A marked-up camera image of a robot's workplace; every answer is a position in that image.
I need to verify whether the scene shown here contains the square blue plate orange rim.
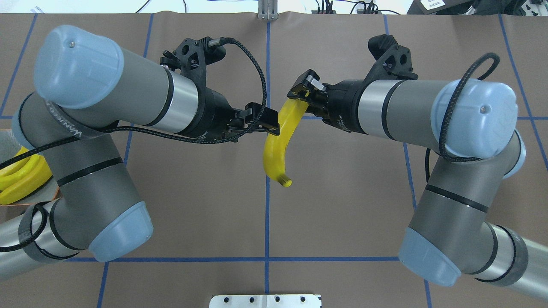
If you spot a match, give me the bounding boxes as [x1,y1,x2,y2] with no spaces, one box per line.
[1,154,60,207]

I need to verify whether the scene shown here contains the black connector box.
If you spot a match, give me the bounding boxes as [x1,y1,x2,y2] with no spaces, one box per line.
[351,0,381,15]
[310,0,336,15]

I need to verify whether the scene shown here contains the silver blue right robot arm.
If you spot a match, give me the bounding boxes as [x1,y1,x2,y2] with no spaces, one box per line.
[307,79,547,300]

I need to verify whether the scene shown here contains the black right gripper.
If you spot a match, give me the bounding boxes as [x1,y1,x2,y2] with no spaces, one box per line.
[286,69,365,134]

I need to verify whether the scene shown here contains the black connector box left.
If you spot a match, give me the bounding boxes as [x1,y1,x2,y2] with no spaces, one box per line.
[310,0,336,15]

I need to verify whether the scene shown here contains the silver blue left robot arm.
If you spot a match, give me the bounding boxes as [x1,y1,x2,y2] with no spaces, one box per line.
[1,25,308,281]

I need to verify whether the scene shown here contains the black connector box right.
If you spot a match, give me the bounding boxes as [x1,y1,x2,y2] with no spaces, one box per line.
[351,0,381,15]

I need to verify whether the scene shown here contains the greenish yellow banana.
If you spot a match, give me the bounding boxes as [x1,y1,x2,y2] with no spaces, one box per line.
[0,154,43,191]

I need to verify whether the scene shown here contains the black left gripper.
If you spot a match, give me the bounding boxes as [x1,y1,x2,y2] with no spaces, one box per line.
[188,86,280,144]

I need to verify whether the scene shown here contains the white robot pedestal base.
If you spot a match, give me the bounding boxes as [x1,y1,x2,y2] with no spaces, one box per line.
[209,294,323,308]

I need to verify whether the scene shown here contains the aluminium frame post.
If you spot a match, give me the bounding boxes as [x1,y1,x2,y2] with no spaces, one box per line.
[258,0,279,21]

